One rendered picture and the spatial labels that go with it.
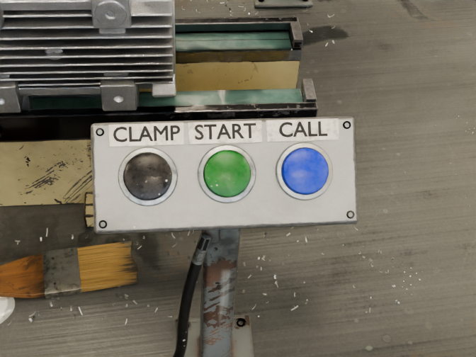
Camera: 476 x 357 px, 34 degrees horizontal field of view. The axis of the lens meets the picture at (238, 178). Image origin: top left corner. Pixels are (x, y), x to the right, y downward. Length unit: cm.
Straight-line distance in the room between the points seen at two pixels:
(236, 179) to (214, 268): 12
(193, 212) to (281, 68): 37
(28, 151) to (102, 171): 29
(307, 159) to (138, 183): 11
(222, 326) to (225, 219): 18
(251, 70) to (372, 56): 23
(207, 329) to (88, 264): 16
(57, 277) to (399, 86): 48
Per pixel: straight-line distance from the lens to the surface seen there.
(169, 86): 71
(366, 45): 104
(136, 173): 49
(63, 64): 67
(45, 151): 78
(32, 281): 77
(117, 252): 78
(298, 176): 50
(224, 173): 49
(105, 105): 70
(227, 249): 57
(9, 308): 77
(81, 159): 78
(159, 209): 50
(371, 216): 84
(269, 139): 50
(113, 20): 63
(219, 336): 68
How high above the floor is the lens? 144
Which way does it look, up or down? 48 degrees down
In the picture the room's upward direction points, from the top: 4 degrees clockwise
